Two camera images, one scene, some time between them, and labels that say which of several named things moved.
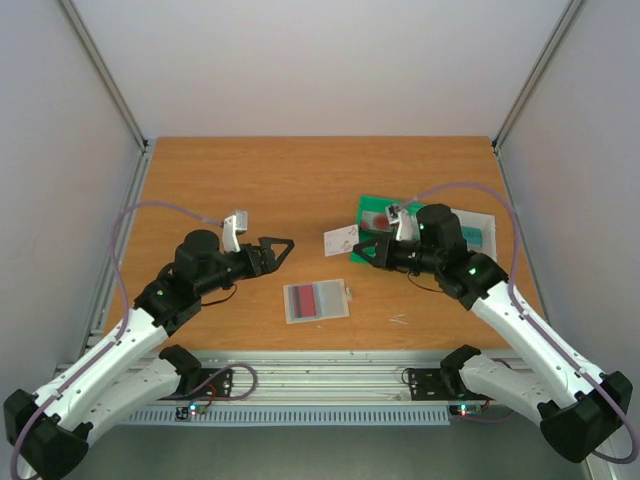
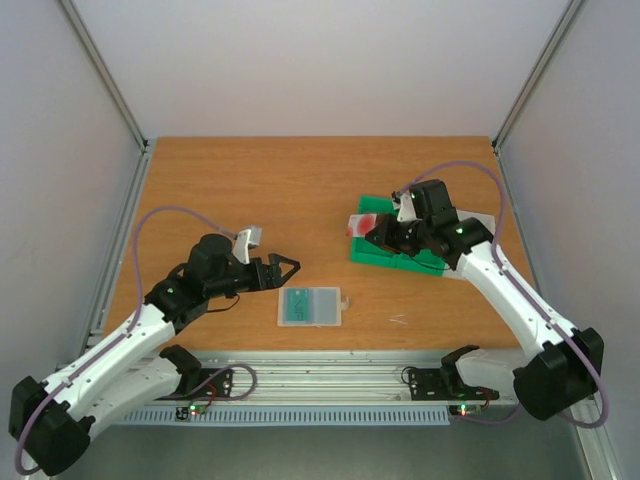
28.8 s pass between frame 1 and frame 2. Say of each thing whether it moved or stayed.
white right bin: stayed
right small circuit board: stayed
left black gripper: moved
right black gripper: moved
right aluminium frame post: stayed
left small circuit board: stayed
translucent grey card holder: moved
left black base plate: stayed
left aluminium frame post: stayed
